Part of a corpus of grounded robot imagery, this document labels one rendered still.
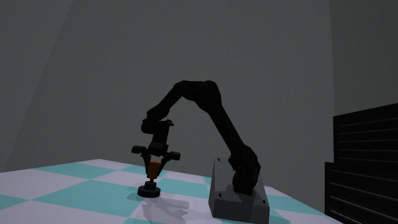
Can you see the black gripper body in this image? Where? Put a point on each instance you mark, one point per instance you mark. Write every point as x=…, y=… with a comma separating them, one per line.
x=172, y=155

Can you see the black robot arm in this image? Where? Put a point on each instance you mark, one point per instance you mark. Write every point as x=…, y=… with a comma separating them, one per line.
x=207, y=96

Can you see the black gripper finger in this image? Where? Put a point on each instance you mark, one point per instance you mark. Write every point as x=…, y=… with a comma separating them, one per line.
x=147, y=161
x=163, y=162

